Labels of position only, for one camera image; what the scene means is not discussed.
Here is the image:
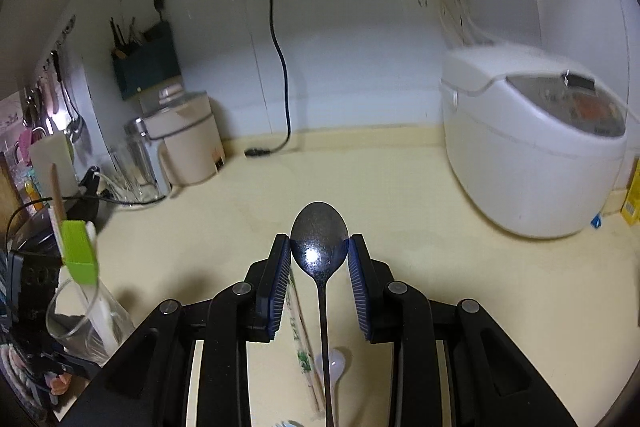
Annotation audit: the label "green silicone brush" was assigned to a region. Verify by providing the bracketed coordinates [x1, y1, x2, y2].
[61, 220, 119, 358]

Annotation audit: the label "wooden handled metal fork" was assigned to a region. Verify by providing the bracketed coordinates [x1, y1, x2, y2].
[50, 164, 66, 225]

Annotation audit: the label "clear drinking glass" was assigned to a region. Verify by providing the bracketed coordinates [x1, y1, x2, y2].
[46, 279, 134, 366]

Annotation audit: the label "white plastic spork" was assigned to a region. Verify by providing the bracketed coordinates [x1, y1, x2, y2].
[85, 221, 99, 267]

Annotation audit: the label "small white ceramic spoon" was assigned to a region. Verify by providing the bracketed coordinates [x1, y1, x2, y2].
[314, 348, 347, 426]

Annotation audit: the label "disposable chopsticks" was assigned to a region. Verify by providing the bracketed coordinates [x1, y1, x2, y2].
[285, 274, 326, 417]

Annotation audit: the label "long metal spoon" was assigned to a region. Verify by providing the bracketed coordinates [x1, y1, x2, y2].
[290, 202, 348, 426]

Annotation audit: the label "white chopsticks pair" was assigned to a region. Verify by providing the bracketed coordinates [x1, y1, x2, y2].
[48, 204, 64, 257]

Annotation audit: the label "left hand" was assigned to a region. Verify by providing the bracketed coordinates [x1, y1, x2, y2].
[44, 373, 73, 395]

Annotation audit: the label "white plastic pitcher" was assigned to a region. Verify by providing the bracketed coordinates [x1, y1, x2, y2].
[28, 131, 82, 203]

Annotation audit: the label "clear glass jar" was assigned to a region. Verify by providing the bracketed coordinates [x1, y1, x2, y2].
[110, 117, 170, 204]

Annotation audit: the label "beige electric kettle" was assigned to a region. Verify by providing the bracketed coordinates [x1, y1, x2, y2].
[142, 83, 226, 186]

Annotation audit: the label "white rice cooker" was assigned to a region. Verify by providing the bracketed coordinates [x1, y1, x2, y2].
[439, 44, 627, 239]

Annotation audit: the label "dark green knife holder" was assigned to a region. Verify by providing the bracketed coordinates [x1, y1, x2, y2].
[112, 22, 181, 100]

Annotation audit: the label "yellow carton box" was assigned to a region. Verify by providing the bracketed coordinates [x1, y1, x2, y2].
[620, 158, 640, 225]

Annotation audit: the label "black power cable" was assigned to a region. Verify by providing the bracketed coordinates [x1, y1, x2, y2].
[243, 0, 336, 160]

